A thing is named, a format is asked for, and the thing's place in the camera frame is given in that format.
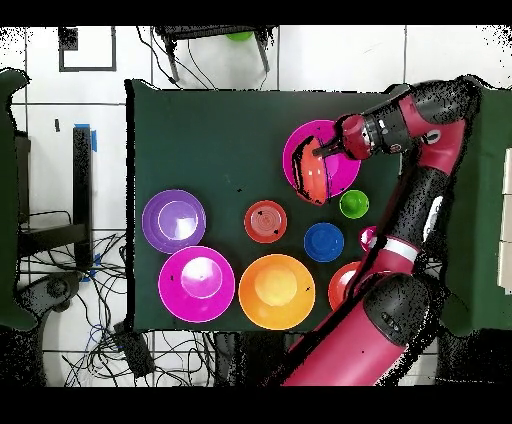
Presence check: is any medium red-orange bowl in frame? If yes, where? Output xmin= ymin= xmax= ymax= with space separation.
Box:
xmin=291 ymin=136 xmax=330 ymax=206
xmin=327 ymin=261 xmax=363 ymax=312

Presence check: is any large pink bowl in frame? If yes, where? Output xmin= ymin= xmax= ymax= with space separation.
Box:
xmin=157 ymin=245 xmax=236 ymax=324
xmin=282 ymin=119 xmax=362 ymax=201

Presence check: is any stack of white boxes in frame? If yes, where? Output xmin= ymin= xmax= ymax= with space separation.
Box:
xmin=496 ymin=146 xmax=512 ymax=295

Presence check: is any green cup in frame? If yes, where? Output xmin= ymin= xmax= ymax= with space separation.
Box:
xmin=338 ymin=189 xmax=371 ymax=220

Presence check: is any small blue bowl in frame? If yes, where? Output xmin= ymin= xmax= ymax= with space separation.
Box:
xmin=303 ymin=222 xmax=345 ymax=264

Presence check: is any small red-orange bowl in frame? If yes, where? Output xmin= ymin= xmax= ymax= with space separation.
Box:
xmin=243 ymin=200 xmax=288 ymax=244

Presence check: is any crimson cup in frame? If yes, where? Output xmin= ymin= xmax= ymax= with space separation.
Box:
xmin=358 ymin=225 xmax=378 ymax=253

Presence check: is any dark green tablecloth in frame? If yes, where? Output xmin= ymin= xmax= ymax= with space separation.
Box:
xmin=125 ymin=78 xmax=413 ymax=335

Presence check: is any large orange bowl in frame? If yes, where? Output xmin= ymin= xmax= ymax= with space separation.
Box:
xmin=237 ymin=254 xmax=317 ymax=332

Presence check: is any green cloth side table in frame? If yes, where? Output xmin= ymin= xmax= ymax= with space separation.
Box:
xmin=0 ymin=68 xmax=37 ymax=331
xmin=439 ymin=79 xmax=512 ymax=337

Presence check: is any purple bowl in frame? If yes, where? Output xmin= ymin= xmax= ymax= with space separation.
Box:
xmin=141 ymin=188 xmax=208 ymax=256

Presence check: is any black metal stand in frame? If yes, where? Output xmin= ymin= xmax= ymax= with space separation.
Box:
xmin=17 ymin=123 xmax=98 ymax=273

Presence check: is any black power box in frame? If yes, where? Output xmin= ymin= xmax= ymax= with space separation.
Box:
xmin=111 ymin=321 xmax=156 ymax=379

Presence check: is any black rounded floor base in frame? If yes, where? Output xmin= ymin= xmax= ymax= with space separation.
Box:
xmin=17 ymin=271 xmax=83 ymax=315

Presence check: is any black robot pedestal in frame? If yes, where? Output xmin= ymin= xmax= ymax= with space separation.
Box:
xmin=211 ymin=331 xmax=309 ymax=387

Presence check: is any black rectangular frame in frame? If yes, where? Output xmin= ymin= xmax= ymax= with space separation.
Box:
xmin=58 ymin=25 xmax=118 ymax=73

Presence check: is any tangle of cables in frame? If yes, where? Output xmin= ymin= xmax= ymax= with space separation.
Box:
xmin=19 ymin=231 xmax=217 ymax=387

